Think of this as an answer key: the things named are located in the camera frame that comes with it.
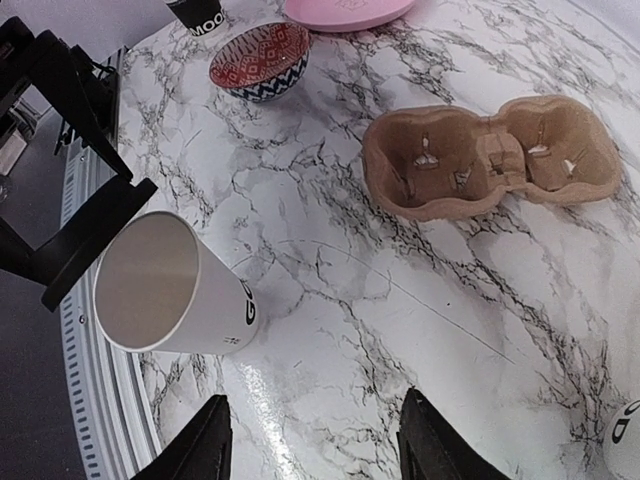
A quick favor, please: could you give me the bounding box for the white paper cup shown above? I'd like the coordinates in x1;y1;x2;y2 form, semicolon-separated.
93;211;259;355
603;400;640;480

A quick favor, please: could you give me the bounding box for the black cup with straws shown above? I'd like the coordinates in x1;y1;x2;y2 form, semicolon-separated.
165;0;225;38

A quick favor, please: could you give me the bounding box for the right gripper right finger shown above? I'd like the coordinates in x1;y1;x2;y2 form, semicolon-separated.
397;388;508;480

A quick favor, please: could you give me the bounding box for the pink plate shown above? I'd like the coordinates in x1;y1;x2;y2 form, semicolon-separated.
284;0;416;33

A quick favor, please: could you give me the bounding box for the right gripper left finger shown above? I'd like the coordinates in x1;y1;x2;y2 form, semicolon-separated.
133;395;233;480

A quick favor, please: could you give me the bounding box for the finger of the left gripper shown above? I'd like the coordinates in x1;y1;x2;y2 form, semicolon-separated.
1;16;133;181
1;177;157;311

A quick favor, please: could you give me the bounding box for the red patterned bowl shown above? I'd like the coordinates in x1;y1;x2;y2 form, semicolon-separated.
209;22;311;103

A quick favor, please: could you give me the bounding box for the brown cardboard cup carrier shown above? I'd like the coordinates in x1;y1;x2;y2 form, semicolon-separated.
363;95;622;222

